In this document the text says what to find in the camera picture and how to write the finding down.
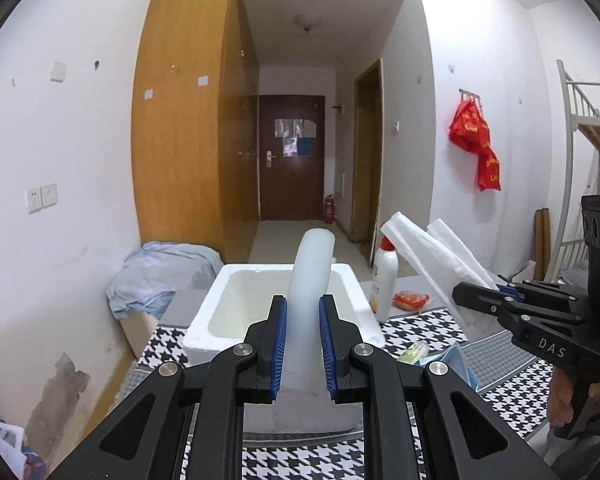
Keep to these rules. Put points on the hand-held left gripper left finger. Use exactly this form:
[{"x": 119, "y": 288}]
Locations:
[{"x": 278, "y": 345}]

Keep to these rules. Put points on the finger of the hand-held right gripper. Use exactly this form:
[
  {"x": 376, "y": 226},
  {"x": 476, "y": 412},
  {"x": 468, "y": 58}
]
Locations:
[
  {"x": 480, "y": 300},
  {"x": 545, "y": 292}
]

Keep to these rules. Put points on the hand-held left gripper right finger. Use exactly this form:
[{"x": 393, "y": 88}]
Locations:
[{"x": 327, "y": 345}]

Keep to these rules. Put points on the white foam strip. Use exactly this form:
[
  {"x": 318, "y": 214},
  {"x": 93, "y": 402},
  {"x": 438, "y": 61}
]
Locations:
[{"x": 307, "y": 310}]

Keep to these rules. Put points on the white foam box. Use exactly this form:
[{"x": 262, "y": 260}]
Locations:
[{"x": 230, "y": 310}]

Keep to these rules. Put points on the white paper tissue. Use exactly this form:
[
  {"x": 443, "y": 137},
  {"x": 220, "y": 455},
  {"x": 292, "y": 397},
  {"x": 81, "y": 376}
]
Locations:
[{"x": 430, "y": 260}]

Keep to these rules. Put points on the blue face mask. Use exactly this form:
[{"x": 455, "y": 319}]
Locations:
[{"x": 455, "y": 365}]

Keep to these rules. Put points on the green packet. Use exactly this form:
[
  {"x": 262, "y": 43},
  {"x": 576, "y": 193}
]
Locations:
[{"x": 415, "y": 352}]

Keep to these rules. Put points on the person's right hand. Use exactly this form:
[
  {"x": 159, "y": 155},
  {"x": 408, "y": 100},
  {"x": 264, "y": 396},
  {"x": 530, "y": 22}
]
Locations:
[{"x": 561, "y": 397}]

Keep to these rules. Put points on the brown wooden board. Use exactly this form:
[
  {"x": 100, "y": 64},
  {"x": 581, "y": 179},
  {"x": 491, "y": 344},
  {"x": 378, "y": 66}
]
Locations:
[{"x": 542, "y": 245}]

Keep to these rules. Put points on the houndstooth table runner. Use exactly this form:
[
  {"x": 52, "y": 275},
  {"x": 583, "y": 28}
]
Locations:
[{"x": 420, "y": 327}]

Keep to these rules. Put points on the red snack packet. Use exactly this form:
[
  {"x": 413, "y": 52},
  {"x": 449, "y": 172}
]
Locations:
[{"x": 410, "y": 301}]

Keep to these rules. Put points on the white red-pump bottle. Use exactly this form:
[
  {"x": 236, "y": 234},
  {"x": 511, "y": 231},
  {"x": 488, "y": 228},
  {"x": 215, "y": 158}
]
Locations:
[{"x": 385, "y": 280}]

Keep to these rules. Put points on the red printed plastic bag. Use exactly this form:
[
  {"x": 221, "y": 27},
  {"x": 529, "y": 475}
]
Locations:
[
  {"x": 467, "y": 127},
  {"x": 489, "y": 172}
]

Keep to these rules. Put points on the white metal bunk bed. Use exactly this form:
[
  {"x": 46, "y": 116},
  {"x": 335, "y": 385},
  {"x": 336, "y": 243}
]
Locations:
[{"x": 567, "y": 160}]

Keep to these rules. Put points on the red fire extinguisher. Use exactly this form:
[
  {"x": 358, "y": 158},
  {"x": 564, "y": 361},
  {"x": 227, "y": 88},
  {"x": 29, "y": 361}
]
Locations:
[{"x": 329, "y": 210}]

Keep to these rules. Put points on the light blue cloth cover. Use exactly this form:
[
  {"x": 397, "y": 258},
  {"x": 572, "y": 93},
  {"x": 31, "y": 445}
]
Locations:
[{"x": 165, "y": 270}]

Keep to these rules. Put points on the dark brown entrance door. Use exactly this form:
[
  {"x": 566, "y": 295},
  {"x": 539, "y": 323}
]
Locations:
[{"x": 290, "y": 185}]

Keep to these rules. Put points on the wooden side door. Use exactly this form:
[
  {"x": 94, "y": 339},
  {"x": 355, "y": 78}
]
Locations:
[{"x": 367, "y": 160}]

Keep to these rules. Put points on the grey photo paper notice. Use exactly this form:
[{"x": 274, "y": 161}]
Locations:
[{"x": 289, "y": 147}]

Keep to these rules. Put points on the blue paper notice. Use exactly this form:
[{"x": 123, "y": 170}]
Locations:
[{"x": 304, "y": 147}]

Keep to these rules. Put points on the white paper notice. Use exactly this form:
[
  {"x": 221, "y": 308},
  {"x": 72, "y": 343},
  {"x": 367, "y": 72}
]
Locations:
[{"x": 295, "y": 127}]

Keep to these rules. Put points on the wooden wardrobe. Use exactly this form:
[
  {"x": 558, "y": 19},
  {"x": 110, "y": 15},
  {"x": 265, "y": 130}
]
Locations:
[{"x": 180, "y": 110}]

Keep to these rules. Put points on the printed paper pile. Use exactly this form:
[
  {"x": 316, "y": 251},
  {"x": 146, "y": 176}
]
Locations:
[{"x": 10, "y": 440}]

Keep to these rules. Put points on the ceiling lamp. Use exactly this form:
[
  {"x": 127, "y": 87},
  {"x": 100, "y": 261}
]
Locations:
[{"x": 308, "y": 22}]

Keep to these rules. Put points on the metal wall hook rack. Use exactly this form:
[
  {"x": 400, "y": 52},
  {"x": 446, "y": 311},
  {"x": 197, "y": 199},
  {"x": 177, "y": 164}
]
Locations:
[{"x": 470, "y": 94}]

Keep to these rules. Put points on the white wall switch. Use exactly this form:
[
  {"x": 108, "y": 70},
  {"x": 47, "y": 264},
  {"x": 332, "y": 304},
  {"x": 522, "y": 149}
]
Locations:
[{"x": 50, "y": 194}]

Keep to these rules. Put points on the white wall socket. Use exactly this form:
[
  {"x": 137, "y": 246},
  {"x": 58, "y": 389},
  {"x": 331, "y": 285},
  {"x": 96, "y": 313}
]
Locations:
[{"x": 34, "y": 200}]

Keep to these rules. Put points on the white wall cover plate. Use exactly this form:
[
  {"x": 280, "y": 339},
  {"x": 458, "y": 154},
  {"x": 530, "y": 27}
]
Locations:
[{"x": 58, "y": 71}]

